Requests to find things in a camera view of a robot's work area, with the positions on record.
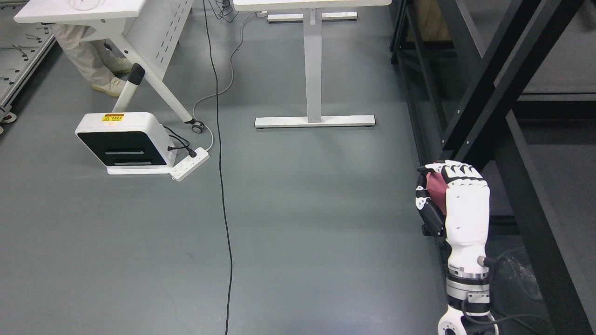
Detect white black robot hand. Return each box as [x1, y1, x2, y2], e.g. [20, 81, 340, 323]
[415, 161, 490, 275]

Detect pink block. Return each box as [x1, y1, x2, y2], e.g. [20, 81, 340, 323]
[426, 172, 447, 215]

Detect robot forearm wrist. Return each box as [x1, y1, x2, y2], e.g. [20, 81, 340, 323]
[437, 256, 555, 335]

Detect black metal shelf rack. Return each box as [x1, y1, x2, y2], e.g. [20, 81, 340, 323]
[390, 0, 595, 335]

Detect clear plastic bag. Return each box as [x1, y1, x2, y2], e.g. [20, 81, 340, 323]
[491, 248, 542, 323]

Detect white height desk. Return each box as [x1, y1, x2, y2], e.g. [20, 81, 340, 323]
[233, 0, 391, 129]

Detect white power strip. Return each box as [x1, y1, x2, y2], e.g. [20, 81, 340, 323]
[170, 147, 210, 181]

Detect white box appliance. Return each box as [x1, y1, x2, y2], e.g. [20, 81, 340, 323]
[75, 112, 176, 174]

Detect white folding table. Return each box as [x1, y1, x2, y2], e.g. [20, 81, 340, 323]
[14, 0, 204, 134]

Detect person leg and shoes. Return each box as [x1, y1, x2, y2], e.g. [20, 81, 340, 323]
[49, 23, 133, 97]

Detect long black floor cable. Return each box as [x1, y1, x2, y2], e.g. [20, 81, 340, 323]
[202, 0, 233, 335]

